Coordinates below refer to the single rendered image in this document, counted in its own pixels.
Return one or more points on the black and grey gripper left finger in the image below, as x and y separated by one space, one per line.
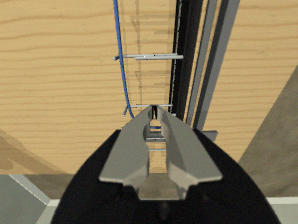
122 159

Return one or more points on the blue cable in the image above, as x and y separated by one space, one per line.
115 3

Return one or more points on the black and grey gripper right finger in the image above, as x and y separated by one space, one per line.
193 159

